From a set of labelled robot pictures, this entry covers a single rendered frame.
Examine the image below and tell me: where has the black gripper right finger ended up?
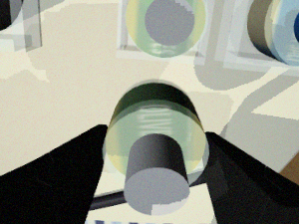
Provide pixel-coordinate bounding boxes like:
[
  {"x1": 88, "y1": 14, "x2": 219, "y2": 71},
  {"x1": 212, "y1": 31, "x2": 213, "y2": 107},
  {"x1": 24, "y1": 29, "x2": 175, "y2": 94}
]
[{"x1": 203, "y1": 131, "x2": 299, "y2": 224}]

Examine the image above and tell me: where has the black cylinder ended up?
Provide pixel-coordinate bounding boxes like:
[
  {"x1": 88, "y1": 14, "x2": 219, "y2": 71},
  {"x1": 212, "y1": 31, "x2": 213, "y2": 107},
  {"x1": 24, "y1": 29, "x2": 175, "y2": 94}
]
[{"x1": 0, "y1": 0, "x2": 12, "y2": 30}]

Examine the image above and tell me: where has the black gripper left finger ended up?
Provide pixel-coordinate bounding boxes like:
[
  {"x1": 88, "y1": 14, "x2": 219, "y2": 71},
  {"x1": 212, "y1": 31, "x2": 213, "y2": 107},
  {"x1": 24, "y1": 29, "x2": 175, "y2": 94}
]
[{"x1": 0, "y1": 124, "x2": 109, "y2": 224}]

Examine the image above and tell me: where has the dark grey rod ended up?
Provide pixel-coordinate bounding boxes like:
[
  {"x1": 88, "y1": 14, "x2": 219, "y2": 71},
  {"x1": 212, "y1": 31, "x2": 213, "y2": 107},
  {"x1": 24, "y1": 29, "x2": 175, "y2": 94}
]
[{"x1": 89, "y1": 171, "x2": 206, "y2": 211}]

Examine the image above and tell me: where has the dark box with tan top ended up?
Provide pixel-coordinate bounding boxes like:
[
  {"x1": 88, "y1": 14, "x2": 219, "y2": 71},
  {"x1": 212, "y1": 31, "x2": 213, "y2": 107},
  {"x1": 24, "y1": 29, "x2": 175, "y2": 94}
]
[{"x1": 279, "y1": 152, "x2": 299, "y2": 184}]

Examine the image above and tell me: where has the blue-capped glass jar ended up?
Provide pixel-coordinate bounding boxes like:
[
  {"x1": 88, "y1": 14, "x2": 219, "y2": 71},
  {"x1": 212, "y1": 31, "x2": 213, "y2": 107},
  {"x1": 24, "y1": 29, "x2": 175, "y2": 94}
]
[{"x1": 243, "y1": 0, "x2": 299, "y2": 70}]

